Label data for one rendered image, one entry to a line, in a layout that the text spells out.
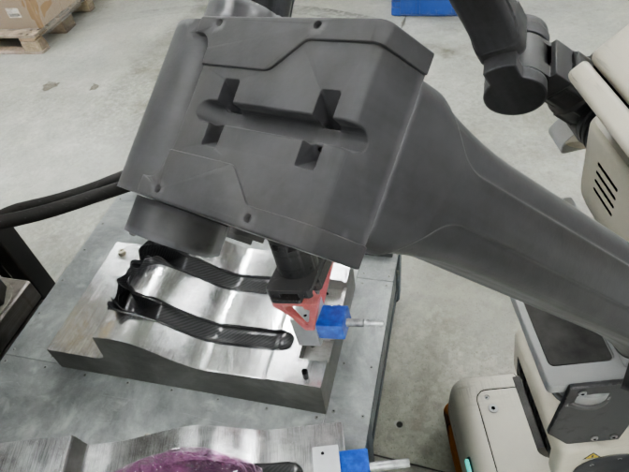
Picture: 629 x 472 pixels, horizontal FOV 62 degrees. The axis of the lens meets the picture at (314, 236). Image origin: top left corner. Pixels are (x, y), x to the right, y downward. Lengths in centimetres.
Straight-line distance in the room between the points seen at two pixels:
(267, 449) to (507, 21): 64
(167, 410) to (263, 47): 81
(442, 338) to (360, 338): 98
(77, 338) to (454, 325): 131
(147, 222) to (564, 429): 63
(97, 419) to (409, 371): 112
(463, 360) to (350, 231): 172
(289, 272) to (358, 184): 53
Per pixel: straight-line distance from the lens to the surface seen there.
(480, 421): 147
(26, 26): 458
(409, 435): 174
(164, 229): 22
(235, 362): 86
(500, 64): 69
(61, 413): 104
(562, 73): 74
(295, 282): 69
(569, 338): 70
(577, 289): 27
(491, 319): 198
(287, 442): 82
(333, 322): 76
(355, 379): 91
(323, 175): 16
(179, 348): 89
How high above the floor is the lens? 160
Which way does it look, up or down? 46 degrees down
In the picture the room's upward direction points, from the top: 9 degrees counter-clockwise
